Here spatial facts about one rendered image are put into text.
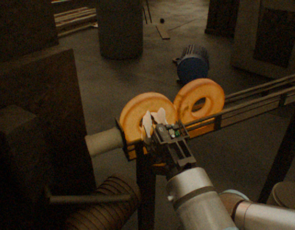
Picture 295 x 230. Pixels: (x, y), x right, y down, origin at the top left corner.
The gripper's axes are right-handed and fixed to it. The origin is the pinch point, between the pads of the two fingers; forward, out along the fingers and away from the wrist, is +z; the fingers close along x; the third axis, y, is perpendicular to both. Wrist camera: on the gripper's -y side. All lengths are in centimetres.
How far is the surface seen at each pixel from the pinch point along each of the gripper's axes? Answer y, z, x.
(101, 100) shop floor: -109, 112, -10
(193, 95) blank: 4.7, -0.4, -12.1
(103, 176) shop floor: -83, 27, 8
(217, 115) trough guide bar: -1.6, -4.4, -19.7
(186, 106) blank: 1.6, -1.3, -10.2
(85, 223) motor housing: -14.8, -17.3, 21.6
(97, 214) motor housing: -15.8, -15.8, 18.3
